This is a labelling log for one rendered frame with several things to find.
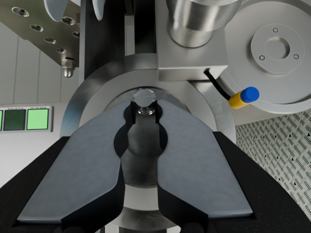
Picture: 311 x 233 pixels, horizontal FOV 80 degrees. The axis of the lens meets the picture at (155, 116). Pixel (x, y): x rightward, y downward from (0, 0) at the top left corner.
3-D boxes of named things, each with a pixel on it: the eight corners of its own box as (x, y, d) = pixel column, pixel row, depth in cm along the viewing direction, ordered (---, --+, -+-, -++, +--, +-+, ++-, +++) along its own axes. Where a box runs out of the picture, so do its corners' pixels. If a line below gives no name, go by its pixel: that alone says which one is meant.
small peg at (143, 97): (152, 83, 11) (158, 105, 11) (152, 95, 14) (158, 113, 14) (129, 90, 11) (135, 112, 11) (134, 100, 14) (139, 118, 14)
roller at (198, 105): (216, 68, 16) (220, 212, 14) (179, 114, 42) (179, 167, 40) (81, 67, 16) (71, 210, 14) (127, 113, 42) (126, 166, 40)
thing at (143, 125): (91, 188, 13) (96, 85, 14) (100, 182, 15) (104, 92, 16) (199, 189, 13) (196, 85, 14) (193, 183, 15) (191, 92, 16)
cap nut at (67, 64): (72, 58, 49) (71, 75, 48) (77, 64, 53) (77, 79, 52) (58, 58, 49) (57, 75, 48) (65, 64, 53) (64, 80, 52)
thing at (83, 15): (87, -83, 20) (83, 86, 17) (124, 39, 43) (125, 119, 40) (82, -83, 20) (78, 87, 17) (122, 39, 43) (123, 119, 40)
